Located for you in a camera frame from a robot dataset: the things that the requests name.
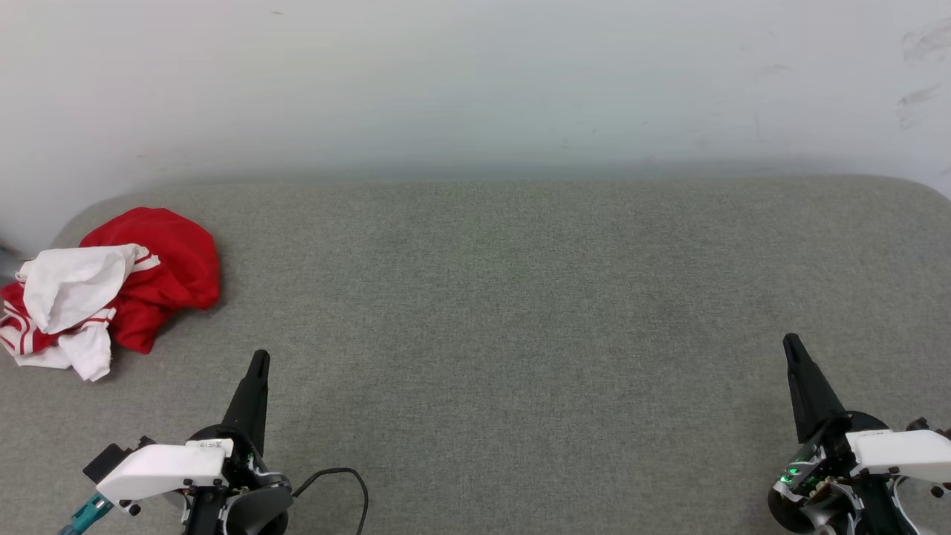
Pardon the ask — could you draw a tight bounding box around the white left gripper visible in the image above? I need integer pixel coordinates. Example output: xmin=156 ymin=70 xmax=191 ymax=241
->
xmin=95 ymin=349 xmax=292 ymax=515

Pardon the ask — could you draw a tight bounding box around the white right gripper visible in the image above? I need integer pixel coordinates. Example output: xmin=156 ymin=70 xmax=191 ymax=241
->
xmin=767 ymin=333 xmax=951 ymax=535

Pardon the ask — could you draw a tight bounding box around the red basketball jersey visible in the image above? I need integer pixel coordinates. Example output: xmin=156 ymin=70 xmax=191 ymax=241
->
xmin=0 ymin=207 xmax=222 ymax=383

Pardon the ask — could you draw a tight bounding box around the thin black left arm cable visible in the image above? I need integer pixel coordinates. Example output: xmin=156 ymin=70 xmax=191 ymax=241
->
xmin=292 ymin=467 xmax=370 ymax=535

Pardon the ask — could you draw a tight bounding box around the teal cable connector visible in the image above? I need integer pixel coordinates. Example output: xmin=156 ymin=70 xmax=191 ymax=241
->
xmin=58 ymin=493 xmax=114 ymax=535

